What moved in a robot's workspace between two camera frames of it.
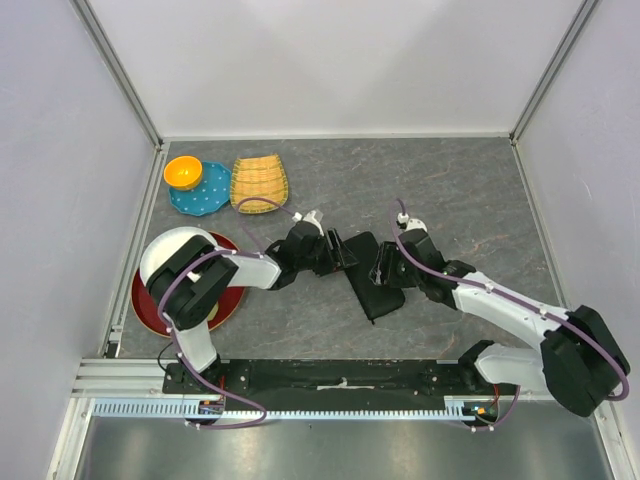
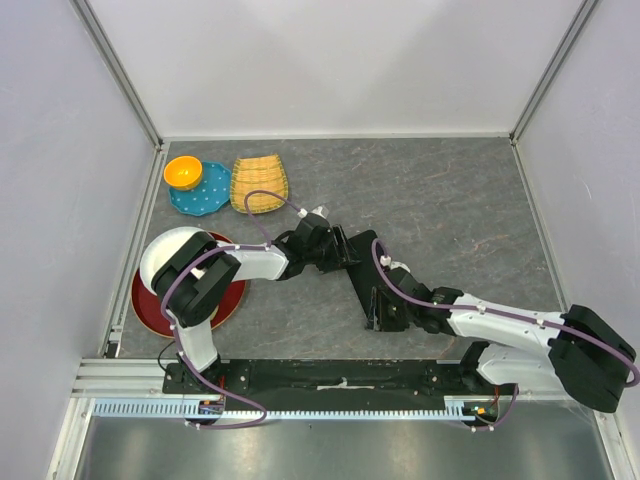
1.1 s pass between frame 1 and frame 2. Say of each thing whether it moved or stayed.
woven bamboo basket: stayed
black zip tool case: stayed
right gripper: moved
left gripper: stayed
